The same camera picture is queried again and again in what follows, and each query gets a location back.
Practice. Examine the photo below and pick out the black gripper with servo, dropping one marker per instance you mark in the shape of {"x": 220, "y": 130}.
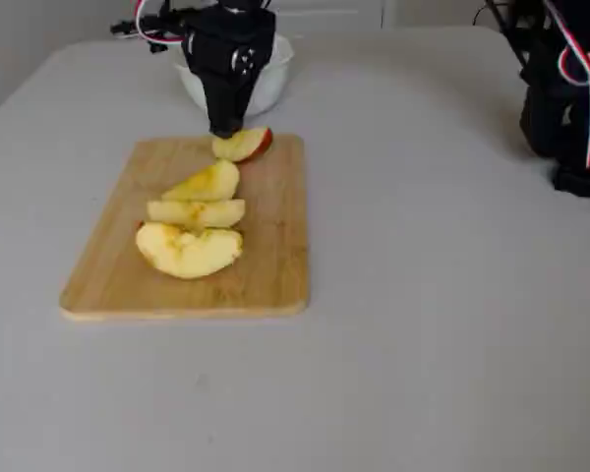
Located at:
{"x": 219, "y": 74}

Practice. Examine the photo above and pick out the red-skinned apple slice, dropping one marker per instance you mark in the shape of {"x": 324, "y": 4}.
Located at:
{"x": 246, "y": 145}

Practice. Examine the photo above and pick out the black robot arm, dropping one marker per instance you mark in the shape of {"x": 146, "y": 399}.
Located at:
{"x": 550, "y": 98}

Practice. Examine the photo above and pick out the white bowl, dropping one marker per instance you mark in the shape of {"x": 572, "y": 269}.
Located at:
{"x": 273, "y": 78}

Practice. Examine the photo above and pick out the wooden cutting board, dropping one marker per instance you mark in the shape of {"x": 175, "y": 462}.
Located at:
{"x": 270, "y": 246}

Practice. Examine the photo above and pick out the large peeled apple slice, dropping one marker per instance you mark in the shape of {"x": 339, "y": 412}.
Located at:
{"x": 187, "y": 253}

